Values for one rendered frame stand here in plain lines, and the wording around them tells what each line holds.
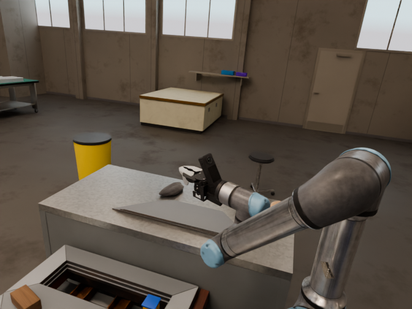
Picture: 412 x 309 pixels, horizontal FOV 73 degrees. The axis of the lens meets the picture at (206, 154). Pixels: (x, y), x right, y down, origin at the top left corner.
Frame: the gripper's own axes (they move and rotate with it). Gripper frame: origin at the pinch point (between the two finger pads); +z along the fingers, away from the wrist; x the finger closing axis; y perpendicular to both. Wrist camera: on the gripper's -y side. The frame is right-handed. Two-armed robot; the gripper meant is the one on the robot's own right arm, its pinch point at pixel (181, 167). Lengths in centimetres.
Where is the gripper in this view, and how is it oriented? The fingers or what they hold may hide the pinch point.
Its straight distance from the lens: 103.8
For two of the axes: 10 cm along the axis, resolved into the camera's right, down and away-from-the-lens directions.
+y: 0.1, 9.0, 4.4
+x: 6.6, -3.4, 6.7
